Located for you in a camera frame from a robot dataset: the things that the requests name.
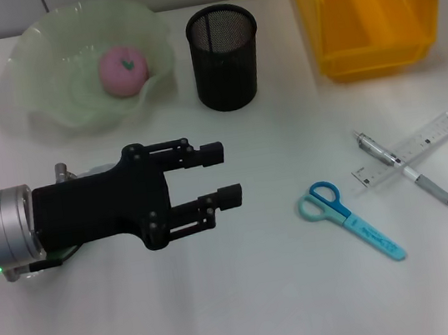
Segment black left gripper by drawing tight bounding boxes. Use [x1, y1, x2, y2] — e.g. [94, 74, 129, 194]
[24, 131, 238, 268]

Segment blue and teal scissors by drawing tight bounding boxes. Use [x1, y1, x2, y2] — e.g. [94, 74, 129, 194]
[294, 170, 408, 277]

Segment clear green-label water bottle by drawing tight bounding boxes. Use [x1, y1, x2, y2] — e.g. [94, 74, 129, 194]
[6, 161, 132, 281]

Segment black mesh pen cup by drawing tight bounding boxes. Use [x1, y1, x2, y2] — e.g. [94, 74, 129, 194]
[182, 0, 269, 117]

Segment clear plastic ruler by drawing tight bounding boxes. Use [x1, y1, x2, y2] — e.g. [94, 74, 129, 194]
[343, 111, 448, 196]

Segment pale green glass fruit bowl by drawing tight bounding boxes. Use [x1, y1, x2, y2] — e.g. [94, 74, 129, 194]
[0, 0, 185, 149]

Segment silver mechanical pen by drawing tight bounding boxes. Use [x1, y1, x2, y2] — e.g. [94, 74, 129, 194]
[352, 116, 448, 227]

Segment yellow plastic storage bin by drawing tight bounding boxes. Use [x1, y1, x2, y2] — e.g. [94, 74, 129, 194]
[294, 0, 448, 89]

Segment left wrist cable with connector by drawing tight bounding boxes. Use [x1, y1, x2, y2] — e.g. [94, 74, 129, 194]
[0, 159, 93, 283]

